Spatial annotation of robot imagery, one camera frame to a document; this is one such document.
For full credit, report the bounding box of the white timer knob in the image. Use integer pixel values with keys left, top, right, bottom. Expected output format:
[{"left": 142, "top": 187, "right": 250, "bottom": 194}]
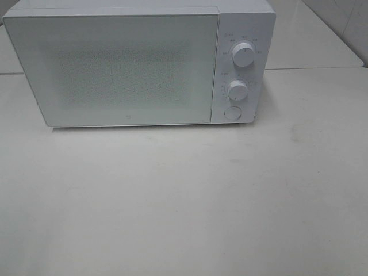
[{"left": 227, "top": 80, "right": 248, "bottom": 101}]

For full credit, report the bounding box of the upper white power knob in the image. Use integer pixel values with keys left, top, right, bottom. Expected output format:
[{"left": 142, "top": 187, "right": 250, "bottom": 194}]
[{"left": 232, "top": 41, "right": 255, "bottom": 67}]

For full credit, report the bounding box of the white microwave oven body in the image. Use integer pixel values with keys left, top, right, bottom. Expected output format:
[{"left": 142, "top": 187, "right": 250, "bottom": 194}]
[{"left": 2, "top": 1, "right": 276, "bottom": 126}]

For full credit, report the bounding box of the round door release button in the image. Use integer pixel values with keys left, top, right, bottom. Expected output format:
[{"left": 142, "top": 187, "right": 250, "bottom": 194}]
[{"left": 224, "top": 106, "right": 242, "bottom": 121}]

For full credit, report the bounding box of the white microwave door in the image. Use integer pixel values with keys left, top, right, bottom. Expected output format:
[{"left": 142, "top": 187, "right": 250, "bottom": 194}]
[{"left": 5, "top": 15, "right": 218, "bottom": 127}]

